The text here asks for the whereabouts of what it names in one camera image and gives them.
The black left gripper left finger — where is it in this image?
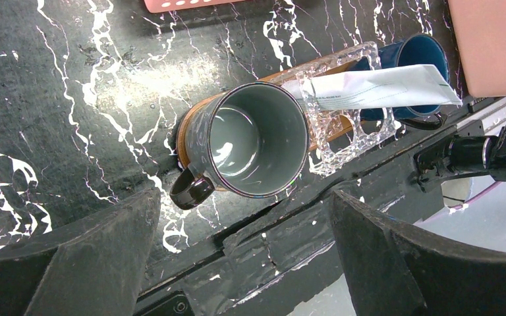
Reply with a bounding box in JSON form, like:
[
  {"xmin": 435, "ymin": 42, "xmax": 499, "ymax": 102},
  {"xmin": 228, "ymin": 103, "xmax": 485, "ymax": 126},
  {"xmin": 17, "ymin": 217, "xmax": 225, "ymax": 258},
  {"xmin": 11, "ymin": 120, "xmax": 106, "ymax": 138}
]
[{"xmin": 0, "ymin": 188, "xmax": 161, "ymax": 315}]

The dark blue cup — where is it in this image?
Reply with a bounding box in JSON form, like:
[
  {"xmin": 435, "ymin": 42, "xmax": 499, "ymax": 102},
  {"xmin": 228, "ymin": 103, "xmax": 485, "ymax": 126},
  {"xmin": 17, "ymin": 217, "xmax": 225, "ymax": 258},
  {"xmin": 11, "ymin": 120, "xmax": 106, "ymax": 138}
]
[{"xmin": 378, "ymin": 34, "xmax": 449, "ymax": 130}]

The white toothpaste tube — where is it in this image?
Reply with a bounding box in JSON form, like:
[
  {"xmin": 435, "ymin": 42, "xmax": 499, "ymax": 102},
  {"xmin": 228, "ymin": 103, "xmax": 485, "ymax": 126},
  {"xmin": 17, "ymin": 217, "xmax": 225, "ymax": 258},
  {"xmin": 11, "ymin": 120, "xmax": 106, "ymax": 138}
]
[{"xmin": 282, "ymin": 65, "xmax": 463, "ymax": 111}]

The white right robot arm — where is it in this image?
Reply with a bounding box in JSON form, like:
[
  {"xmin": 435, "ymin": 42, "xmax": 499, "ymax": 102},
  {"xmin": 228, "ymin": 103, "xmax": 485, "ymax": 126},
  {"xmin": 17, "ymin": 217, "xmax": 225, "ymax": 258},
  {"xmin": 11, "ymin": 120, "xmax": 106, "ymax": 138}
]
[{"xmin": 414, "ymin": 125, "xmax": 506, "ymax": 192}]

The clear plastic dimpled tray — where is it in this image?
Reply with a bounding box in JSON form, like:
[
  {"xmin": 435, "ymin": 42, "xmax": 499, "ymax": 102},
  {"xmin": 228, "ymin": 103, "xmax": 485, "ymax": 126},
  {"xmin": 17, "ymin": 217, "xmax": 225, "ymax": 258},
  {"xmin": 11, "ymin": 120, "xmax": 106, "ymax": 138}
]
[{"xmin": 275, "ymin": 41, "xmax": 398, "ymax": 178}]

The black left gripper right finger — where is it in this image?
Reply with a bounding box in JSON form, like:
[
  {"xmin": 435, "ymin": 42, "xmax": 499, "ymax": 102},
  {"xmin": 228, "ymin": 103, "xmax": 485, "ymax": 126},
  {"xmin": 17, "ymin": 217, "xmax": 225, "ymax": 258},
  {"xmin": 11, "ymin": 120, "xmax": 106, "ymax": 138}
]
[{"xmin": 327, "ymin": 190, "xmax": 506, "ymax": 315}]

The large pink storage box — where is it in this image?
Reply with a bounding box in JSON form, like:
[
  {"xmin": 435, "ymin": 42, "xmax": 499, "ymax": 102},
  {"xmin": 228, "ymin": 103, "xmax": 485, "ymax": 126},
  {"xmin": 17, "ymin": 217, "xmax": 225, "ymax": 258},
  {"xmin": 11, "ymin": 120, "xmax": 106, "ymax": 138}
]
[{"xmin": 448, "ymin": 0, "xmax": 506, "ymax": 97}]

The dark grey cup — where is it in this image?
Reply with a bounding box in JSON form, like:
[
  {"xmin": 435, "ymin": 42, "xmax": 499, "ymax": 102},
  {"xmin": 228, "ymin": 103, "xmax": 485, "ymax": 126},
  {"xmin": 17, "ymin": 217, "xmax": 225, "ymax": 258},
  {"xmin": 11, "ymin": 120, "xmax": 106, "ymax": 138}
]
[{"xmin": 169, "ymin": 82, "xmax": 310, "ymax": 210}]

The pink perforated plastic basket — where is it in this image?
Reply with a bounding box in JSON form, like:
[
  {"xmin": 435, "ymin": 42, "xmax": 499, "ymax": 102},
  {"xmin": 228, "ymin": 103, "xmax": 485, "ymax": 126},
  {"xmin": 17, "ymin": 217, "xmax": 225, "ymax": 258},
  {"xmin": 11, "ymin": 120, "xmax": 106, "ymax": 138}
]
[{"xmin": 144, "ymin": 0, "xmax": 242, "ymax": 13}]

